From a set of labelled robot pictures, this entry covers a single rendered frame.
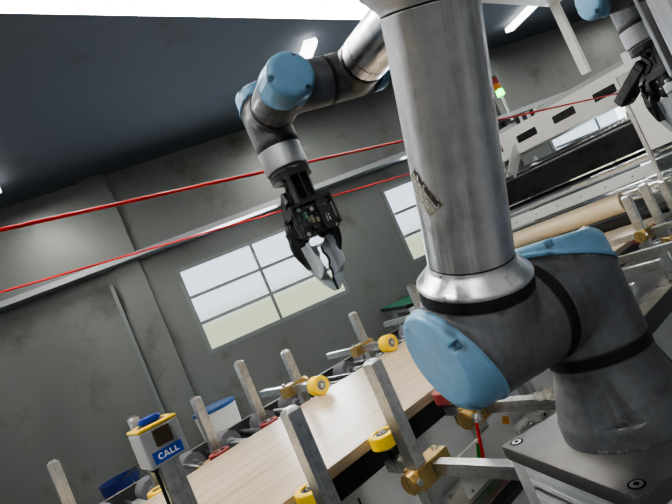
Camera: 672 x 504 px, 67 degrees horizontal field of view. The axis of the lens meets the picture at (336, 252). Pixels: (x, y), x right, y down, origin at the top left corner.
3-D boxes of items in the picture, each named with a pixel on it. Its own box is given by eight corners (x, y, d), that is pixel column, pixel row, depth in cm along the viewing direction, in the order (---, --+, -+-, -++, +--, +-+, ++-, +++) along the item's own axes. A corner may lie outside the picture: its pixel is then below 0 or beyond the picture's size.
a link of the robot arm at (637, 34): (611, 40, 112) (638, 30, 114) (620, 58, 112) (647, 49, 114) (639, 20, 105) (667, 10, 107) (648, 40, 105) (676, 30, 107)
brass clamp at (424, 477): (456, 464, 124) (447, 445, 124) (422, 497, 115) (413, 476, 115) (437, 463, 128) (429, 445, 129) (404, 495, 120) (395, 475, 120)
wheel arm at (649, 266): (665, 266, 167) (660, 256, 167) (662, 269, 164) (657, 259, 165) (532, 299, 205) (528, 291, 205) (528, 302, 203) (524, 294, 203)
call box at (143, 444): (192, 453, 89) (175, 411, 89) (154, 475, 84) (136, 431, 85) (178, 452, 94) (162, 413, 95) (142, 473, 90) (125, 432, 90)
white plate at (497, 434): (522, 444, 140) (507, 410, 141) (470, 500, 124) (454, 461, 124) (520, 444, 141) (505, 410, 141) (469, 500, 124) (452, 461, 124)
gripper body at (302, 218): (302, 241, 79) (271, 171, 80) (293, 250, 87) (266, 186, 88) (345, 224, 81) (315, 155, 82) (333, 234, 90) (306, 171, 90)
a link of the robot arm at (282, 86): (324, 37, 75) (303, 76, 85) (255, 52, 71) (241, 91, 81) (346, 86, 75) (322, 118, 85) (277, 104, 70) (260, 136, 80)
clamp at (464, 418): (502, 405, 140) (494, 388, 140) (475, 430, 132) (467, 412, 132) (485, 406, 145) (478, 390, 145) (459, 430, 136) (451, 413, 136)
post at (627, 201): (675, 289, 231) (630, 193, 234) (672, 292, 229) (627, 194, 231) (666, 291, 234) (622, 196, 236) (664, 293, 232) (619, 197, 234)
